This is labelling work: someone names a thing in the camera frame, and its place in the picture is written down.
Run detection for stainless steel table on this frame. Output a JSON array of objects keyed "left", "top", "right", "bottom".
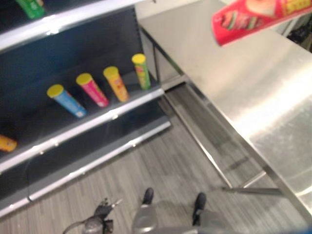
[{"left": 135, "top": 0, "right": 312, "bottom": 229}]

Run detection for dark grey shelf unit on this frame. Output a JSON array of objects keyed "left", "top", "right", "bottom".
[{"left": 0, "top": 0, "right": 172, "bottom": 217}]

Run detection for orange chip can yellow lid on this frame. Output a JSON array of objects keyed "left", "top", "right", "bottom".
[{"left": 102, "top": 66, "right": 130, "bottom": 102}]

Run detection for red chip can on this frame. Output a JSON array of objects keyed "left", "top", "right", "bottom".
[{"left": 211, "top": 0, "right": 312, "bottom": 47}]

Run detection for silver robot legs and feet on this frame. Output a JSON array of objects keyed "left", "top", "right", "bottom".
[{"left": 131, "top": 187, "right": 227, "bottom": 234}]

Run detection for blue chip can yellow lid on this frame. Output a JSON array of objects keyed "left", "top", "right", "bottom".
[{"left": 46, "top": 84, "right": 88, "bottom": 119}]

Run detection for orange snack pack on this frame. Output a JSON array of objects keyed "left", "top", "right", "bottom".
[{"left": 0, "top": 135, "right": 18, "bottom": 153}]

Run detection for pink chip can yellow lid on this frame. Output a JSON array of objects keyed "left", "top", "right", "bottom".
[{"left": 76, "top": 73, "right": 110, "bottom": 108}]

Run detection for green chip can yellow lid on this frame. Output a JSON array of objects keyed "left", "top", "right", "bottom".
[{"left": 131, "top": 53, "right": 152, "bottom": 90}]

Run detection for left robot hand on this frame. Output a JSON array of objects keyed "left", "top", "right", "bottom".
[{"left": 94, "top": 197, "right": 123, "bottom": 221}]

